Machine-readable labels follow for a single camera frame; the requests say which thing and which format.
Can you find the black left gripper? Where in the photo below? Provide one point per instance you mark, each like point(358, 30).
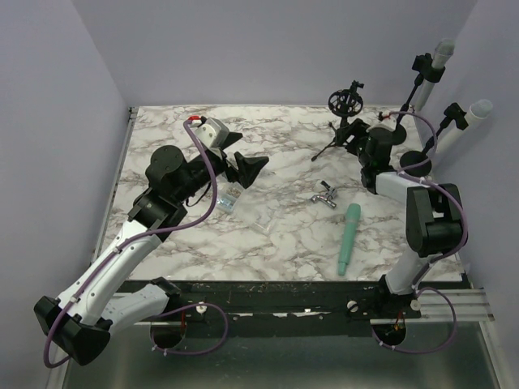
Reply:
point(247, 168)

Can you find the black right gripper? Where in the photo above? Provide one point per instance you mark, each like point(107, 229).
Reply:
point(358, 128)

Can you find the black tripod microphone stand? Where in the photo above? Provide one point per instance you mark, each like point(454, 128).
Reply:
point(344, 103)

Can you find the mint green microphone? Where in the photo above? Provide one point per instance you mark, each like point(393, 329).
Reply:
point(352, 218)

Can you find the black round-base microphone stand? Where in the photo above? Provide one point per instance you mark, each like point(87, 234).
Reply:
point(420, 61)

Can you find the silver grey microphone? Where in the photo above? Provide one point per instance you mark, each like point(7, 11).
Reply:
point(434, 70)

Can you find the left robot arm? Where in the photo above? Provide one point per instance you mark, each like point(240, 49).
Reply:
point(181, 194)

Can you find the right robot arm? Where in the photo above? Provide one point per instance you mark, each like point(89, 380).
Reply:
point(435, 223)

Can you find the white microphone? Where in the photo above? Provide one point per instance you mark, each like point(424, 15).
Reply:
point(475, 115)

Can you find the clear plastic screw box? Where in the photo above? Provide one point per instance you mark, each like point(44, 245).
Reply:
point(255, 207)

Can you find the chrome water tap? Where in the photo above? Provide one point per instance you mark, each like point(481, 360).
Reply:
point(326, 198)

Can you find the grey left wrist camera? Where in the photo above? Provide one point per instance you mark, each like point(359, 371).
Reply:
point(211, 132)

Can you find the black front mounting rail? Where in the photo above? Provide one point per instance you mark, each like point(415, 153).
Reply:
point(266, 309)

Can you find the aluminium frame profile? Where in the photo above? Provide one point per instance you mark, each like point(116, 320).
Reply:
point(470, 305)

